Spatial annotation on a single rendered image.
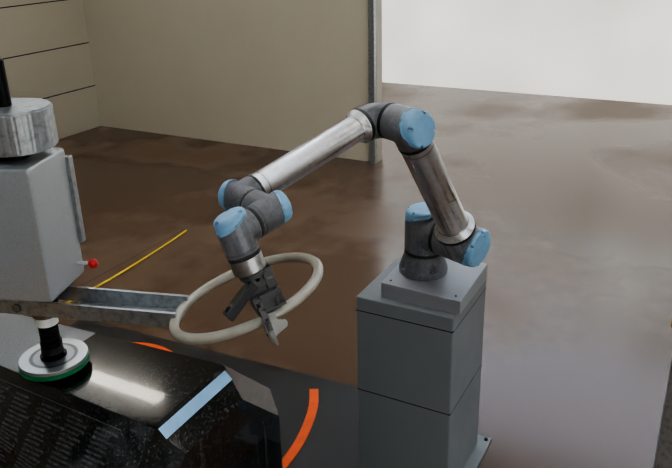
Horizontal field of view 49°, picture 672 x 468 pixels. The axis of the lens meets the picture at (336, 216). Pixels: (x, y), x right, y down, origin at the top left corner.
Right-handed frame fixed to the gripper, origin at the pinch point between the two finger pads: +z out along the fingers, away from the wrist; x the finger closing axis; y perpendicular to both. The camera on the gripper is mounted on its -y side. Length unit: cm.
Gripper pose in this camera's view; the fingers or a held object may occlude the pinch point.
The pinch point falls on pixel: (271, 338)
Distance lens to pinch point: 202.9
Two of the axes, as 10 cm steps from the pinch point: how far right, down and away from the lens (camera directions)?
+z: 3.3, 8.9, 3.0
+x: -3.4, -1.8, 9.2
